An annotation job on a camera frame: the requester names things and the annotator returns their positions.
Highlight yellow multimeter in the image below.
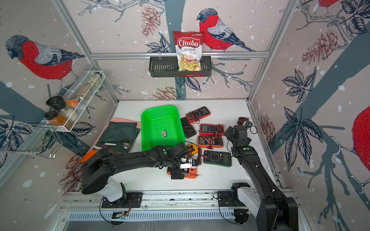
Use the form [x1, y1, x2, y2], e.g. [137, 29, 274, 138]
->
[188, 143, 199, 156]

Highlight orange multimeter leads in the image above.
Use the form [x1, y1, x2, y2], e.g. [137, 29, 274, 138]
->
[167, 167, 198, 180]

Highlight red multimeter with leads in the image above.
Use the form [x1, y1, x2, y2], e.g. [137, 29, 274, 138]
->
[199, 124, 225, 137]

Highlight dark green multimeter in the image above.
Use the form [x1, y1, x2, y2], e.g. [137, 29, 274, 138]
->
[203, 150, 232, 167]

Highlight green plastic basket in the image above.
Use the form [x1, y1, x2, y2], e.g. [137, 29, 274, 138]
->
[141, 105, 186, 151]

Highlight orange black multimeter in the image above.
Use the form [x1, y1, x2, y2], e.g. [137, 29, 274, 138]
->
[198, 136, 224, 149]

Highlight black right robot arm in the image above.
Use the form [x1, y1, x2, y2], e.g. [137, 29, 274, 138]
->
[225, 125, 299, 231]

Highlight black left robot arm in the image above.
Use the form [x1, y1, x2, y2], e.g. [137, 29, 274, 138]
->
[81, 142, 191, 202]

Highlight small black multimeter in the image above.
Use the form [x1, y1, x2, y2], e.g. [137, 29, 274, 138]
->
[237, 117, 253, 128]

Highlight black face-down multimeter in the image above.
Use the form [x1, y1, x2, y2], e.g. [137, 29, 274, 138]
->
[181, 117, 197, 138]

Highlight red multimeter far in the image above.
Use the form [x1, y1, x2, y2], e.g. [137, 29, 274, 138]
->
[186, 106, 211, 124]

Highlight metal spoon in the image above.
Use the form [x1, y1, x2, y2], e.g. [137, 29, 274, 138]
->
[104, 139, 131, 149]

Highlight dark green cloth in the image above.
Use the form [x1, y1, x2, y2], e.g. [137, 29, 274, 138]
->
[96, 121, 141, 154]

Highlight pink tray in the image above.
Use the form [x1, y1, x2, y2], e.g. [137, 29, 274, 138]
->
[86, 117, 142, 157]

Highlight orange bowl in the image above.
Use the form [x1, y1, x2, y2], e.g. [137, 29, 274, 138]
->
[81, 150, 98, 163]

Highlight cassava chips bag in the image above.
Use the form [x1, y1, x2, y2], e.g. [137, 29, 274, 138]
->
[173, 31, 203, 71]

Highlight amber spice jar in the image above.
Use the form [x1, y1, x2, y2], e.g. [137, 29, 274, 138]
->
[45, 110, 73, 128]

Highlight black lid spice jar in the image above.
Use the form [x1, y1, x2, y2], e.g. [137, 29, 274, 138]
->
[46, 95, 67, 111]

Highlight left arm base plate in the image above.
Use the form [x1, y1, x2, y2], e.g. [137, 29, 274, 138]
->
[101, 192, 143, 209]

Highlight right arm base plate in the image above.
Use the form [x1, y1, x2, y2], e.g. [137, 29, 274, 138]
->
[215, 188, 260, 208]

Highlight black wall basket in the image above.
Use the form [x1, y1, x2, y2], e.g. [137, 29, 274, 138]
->
[149, 56, 212, 78]

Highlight white wire spice rack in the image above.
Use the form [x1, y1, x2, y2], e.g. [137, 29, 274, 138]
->
[56, 70, 106, 132]

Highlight wire wall hook rack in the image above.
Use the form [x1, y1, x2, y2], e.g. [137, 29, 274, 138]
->
[1, 123, 63, 163]

